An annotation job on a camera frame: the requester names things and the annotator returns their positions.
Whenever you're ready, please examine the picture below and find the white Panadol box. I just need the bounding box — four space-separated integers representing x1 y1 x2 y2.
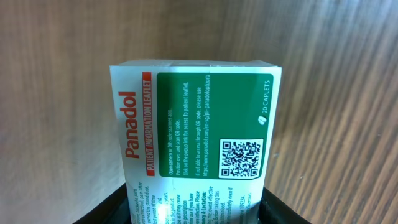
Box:
110 60 282 223

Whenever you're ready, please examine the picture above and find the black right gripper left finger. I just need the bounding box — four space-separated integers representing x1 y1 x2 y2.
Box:
73 184 131 224

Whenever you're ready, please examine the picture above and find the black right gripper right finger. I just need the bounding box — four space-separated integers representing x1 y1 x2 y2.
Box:
258 187 311 224

